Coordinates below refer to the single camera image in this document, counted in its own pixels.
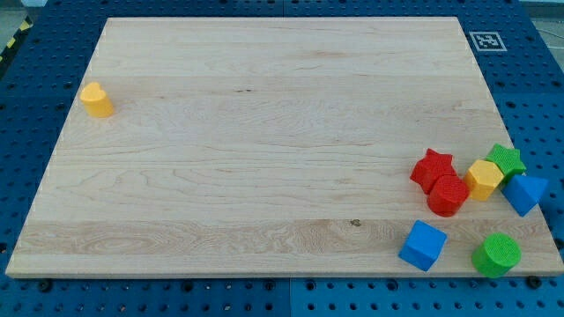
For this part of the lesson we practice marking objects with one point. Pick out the white fiducial marker tag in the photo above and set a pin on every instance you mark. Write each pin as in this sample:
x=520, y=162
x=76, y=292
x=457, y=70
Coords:
x=487, y=41

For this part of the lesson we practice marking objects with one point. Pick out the yellow hexagon block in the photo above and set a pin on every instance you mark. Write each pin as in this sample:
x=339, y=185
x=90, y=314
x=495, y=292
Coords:
x=482, y=178

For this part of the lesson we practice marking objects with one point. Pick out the red star block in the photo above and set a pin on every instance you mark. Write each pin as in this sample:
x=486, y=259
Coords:
x=431, y=168

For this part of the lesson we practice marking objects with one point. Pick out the wooden board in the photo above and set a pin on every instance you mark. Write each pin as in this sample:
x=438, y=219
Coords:
x=269, y=147

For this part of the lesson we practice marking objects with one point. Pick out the yellow heart block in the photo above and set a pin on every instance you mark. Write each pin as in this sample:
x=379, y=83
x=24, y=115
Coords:
x=96, y=101

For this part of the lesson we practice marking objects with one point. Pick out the blue triangle block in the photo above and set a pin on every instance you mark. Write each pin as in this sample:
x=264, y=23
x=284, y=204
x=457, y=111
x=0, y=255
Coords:
x=524, y=192

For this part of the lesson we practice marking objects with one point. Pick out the blue cube block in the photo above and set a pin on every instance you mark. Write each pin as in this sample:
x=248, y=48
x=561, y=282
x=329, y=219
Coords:
x=423, y=245

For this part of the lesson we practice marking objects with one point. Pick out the green star block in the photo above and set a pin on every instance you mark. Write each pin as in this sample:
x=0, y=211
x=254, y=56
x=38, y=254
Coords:
x=508, y=161

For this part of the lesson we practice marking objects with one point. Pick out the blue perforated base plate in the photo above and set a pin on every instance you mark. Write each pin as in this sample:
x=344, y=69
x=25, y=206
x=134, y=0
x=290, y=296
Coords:
x=43, y=76

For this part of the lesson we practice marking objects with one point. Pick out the green cylinder block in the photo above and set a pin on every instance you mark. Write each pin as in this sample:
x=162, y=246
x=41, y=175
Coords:
x=496, y=255

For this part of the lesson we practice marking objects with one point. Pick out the red cylinder block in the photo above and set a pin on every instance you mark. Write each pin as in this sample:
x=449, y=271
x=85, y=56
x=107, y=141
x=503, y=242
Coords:
x=447, y=196

